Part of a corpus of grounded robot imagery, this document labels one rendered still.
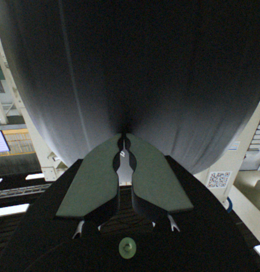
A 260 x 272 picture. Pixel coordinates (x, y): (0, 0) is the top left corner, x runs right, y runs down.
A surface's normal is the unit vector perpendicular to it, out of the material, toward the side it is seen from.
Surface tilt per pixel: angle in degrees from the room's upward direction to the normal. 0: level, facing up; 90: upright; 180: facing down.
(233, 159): 90
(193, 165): 63
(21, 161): 90
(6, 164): 90
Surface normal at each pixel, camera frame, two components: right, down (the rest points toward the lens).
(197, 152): 0.05, 0.69
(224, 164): 0.05, 0.42
